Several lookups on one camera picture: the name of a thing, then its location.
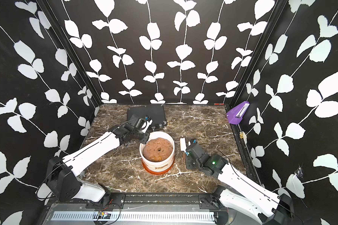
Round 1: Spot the white and blue scrub brush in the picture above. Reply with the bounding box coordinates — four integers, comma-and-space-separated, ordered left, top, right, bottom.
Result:
179, 138, 187, 152

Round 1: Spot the white ceramic pot with mud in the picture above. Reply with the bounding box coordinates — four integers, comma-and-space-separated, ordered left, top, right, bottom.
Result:
140, 131, 175, 170

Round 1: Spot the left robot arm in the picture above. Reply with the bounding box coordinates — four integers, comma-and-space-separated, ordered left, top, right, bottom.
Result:
44, 116, 152, 205

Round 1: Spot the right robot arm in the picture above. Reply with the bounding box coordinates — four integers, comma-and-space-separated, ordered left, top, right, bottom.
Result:
180, 138, 294, 225

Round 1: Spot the orange pot saucer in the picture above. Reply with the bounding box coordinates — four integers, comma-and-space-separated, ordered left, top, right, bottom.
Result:
141, 160, 174, 175

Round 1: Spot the black flat case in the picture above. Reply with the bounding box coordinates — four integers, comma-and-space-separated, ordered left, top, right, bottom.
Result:
127, 105, 168, 130

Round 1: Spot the white perforated strip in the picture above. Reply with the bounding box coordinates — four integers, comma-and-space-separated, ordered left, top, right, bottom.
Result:
49, 211, 215, 223

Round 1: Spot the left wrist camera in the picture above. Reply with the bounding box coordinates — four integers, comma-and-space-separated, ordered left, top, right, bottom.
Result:
134, 116, 152, 133

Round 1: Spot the black front mounting rail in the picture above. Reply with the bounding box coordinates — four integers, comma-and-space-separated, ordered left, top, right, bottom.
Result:
49, 192, 271, 210

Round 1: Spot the small circuit board with wires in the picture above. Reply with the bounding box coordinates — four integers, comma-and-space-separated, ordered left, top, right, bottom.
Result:
93, 212, 111, 221

